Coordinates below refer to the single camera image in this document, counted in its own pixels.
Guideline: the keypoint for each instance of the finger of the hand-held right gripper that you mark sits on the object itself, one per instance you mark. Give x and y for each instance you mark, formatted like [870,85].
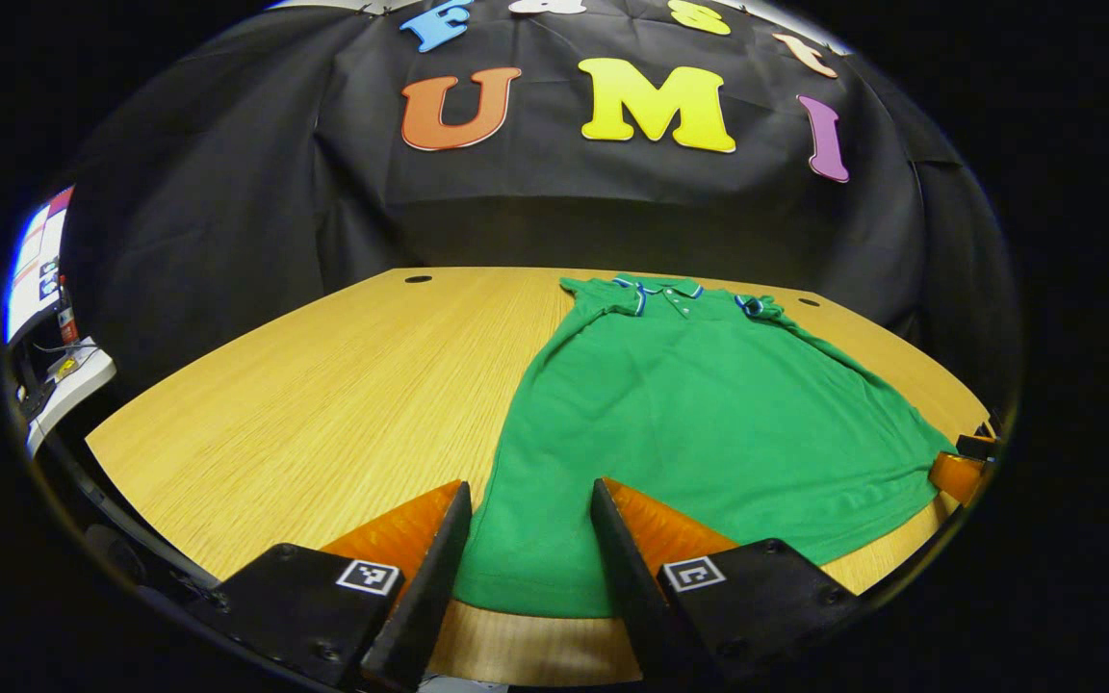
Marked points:
[957,476]

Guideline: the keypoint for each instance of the black backdrop cloth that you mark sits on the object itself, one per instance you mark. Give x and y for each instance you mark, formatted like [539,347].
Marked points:
[564,212]

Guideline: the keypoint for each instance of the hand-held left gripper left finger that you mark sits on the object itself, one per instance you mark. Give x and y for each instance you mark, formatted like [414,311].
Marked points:
[420,616]

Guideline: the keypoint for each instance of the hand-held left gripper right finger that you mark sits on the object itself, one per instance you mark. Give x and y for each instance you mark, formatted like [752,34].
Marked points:
[636,606]

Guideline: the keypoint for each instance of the red bottle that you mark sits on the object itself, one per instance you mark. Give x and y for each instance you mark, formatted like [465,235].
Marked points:
[67,322]

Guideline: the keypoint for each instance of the green T-shirt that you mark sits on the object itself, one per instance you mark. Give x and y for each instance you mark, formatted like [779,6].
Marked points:
[709,423]

